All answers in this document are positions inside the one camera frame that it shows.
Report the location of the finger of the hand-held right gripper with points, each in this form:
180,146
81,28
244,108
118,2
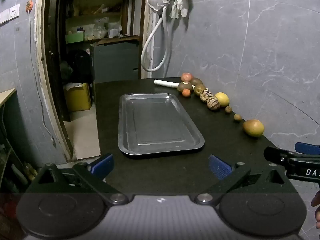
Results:
306,148
276,154

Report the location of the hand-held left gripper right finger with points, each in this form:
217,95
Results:
220,166

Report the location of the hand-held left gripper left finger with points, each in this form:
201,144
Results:
102,165

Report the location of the large yellow pear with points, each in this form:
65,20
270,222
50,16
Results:
253,128

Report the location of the metal tray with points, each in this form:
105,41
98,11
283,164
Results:
160,125

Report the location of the striped round fruit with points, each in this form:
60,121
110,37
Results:
213,103
206,95

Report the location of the small orange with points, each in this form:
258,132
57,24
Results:
186,93

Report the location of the person's right hand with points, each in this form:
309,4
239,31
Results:
317,210

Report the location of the small brown fruit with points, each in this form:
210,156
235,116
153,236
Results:
237,117
228,109

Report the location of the yellow lemon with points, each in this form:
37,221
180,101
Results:
222,99

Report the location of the yellow bin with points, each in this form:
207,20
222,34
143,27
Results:
77,97

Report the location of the yellowish brown fruit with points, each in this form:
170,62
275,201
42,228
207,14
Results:
199,89

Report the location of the brown fruit with sticker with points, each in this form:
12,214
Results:
185,87

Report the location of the brown round fruit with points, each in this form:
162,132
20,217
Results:
196,81

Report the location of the red apple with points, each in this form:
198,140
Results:
186,76

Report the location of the white paper roll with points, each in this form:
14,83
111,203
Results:
165,83

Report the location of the grey cabinet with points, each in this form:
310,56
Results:
116,60

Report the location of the wooden side table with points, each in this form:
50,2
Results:
6,96

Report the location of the green box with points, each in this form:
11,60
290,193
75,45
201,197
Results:
75,38

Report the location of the cluttered wooden shelf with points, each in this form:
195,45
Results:
97,12

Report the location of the white rag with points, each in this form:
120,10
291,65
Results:
172,1

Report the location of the dark door frame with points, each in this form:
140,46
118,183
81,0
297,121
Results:
53,67

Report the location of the orange wall hook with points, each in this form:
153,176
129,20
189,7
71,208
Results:
29,5

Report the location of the white wall switch plate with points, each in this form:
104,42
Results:
4,17
14,11

